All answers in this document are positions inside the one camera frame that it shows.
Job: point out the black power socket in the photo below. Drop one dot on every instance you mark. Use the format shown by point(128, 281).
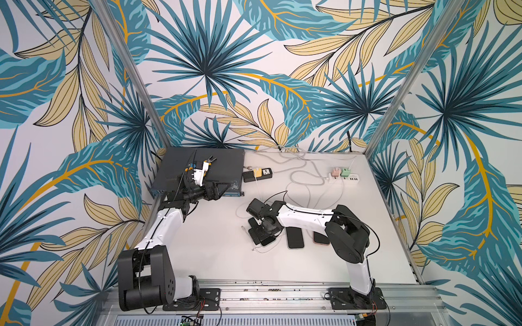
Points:
point(248, 176)

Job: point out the aluminium corner post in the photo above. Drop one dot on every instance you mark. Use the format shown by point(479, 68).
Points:
point(425, 53)
point(111, 28)

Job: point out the yellow black pliers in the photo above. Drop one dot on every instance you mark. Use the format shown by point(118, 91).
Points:
point(201, 165)

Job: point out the green charger plug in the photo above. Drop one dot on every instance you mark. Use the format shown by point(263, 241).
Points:
point(345, 172)

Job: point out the black phone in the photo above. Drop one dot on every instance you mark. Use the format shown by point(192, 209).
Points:
point(295, 238)
point(264, 239)

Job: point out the dark grey network switch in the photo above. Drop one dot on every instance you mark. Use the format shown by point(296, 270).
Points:
point(227, 167)

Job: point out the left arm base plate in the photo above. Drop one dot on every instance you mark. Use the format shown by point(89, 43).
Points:
point(207, 299)

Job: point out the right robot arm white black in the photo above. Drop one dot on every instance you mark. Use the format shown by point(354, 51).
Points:
point(349, 236)

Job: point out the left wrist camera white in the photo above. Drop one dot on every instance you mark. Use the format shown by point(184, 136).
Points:
point(198, 177)

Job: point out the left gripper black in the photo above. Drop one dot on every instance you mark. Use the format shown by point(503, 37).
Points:
point(215, 194)

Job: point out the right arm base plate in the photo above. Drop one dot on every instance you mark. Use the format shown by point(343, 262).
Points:
point(346, 299)

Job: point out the right aluminium corner post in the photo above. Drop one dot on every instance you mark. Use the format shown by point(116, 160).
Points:
point(425, 53)

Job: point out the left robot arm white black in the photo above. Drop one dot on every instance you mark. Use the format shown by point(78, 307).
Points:
point(146, 277)

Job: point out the left aluminium corner post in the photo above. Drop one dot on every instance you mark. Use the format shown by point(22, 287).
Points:
point(111, 28)

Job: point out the pink charger plug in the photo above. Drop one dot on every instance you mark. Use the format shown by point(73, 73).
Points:
point(336, 172)

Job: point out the aluminium front rail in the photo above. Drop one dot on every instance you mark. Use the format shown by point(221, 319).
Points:
point(287, 303)

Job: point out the white power strip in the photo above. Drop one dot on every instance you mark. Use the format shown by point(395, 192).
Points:
point(350, 180)

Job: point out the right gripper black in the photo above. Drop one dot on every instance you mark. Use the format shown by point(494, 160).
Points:
point(260, 228)

